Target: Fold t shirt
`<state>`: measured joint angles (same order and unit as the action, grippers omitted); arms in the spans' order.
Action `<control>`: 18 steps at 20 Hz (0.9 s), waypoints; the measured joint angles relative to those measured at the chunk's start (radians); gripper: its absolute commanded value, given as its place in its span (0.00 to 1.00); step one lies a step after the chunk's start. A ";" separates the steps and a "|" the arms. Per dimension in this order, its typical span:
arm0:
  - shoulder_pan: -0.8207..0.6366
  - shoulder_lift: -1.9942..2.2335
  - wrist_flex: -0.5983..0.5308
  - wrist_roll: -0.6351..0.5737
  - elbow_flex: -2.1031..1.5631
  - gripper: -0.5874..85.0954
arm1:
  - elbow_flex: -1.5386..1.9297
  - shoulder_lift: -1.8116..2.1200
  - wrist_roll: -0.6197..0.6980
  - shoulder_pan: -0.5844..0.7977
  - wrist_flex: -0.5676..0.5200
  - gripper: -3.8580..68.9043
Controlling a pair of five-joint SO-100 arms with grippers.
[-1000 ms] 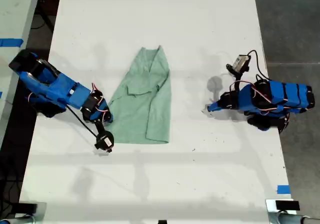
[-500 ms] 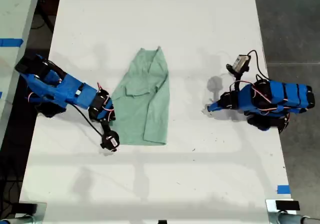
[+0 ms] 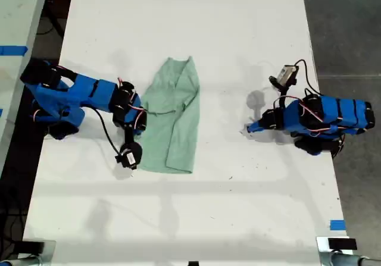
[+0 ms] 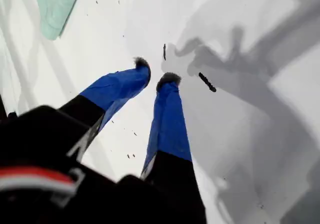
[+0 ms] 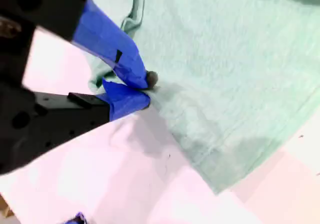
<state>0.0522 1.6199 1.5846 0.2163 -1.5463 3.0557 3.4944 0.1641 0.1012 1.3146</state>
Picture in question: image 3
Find black floor cables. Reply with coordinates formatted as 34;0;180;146
36;8;67;37

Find white side table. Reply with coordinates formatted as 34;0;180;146
0;0;51;173

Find long blue tape strip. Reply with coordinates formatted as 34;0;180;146
0;45;29;56

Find short blue tape strip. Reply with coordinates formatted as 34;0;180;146
329;219;346;231

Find pale green T-shirt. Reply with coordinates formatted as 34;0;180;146
137;55;201;175

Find metal table clamp plate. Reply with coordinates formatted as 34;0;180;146
316;236;363;266
16;239;57;262

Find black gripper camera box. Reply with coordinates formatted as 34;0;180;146
115;142;143;171

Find small black box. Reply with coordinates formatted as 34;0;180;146
327;238;358;251
13;240;46;254

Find grey gripper camera box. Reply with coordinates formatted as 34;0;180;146
277;65;299;85

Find black camera stalk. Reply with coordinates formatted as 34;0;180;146
124;124;135;145
268;75;297;99

